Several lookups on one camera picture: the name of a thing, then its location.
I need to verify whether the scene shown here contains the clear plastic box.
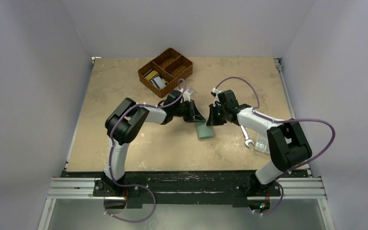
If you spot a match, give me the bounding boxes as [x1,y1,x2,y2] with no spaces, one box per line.
[254,133,270,155]

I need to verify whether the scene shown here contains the brown woven divided basket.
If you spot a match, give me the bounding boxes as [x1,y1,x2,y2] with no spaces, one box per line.
[138,47,194,98]

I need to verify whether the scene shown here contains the aluminium frame rail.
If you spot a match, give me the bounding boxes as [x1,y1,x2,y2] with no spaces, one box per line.
[37,177,97,230]

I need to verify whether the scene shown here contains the gold white card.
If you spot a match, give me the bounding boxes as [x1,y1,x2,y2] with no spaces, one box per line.
[143,69,159,81]

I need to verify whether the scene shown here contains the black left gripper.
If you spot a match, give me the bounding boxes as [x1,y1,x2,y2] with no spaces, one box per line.
[172,100,205,123]

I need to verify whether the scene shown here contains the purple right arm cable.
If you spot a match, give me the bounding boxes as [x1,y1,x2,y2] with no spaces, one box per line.
[212,76,336,217]

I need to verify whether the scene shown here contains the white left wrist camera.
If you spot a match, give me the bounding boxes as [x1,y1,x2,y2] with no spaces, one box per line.
[183,88,195,102]

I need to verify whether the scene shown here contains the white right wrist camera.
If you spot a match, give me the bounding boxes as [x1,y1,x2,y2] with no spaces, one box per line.
[211,88,222,107]

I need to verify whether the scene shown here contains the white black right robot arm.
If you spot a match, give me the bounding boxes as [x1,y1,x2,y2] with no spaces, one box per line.
[207,88,312,195]

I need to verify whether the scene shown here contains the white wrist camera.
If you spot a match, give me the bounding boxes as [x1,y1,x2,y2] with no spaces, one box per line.
[183,88,195,102]
[211,88,222,107]

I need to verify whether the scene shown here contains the silver wrench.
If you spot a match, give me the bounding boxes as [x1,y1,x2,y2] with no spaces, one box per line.
[240,126,254,149]

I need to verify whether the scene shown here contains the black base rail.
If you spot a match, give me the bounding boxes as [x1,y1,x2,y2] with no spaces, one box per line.
[60,170,310,208]

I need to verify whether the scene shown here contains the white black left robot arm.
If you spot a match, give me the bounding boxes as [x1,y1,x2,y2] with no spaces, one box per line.
[101,89,206,196]

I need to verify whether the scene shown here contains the teal card holder wallet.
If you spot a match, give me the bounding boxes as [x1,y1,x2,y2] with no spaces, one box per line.
[195,122,215,140]

